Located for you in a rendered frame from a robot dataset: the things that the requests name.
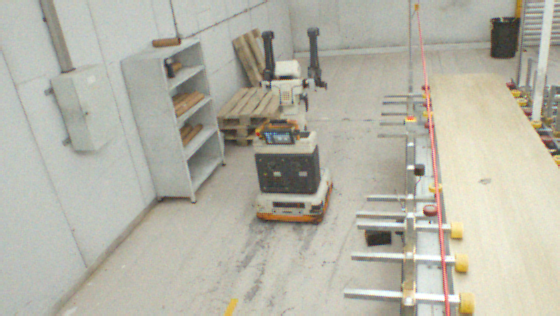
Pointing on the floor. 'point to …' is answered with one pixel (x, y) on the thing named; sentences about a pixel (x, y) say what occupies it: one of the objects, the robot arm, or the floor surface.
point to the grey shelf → (155, 108)
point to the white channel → (543, 59)
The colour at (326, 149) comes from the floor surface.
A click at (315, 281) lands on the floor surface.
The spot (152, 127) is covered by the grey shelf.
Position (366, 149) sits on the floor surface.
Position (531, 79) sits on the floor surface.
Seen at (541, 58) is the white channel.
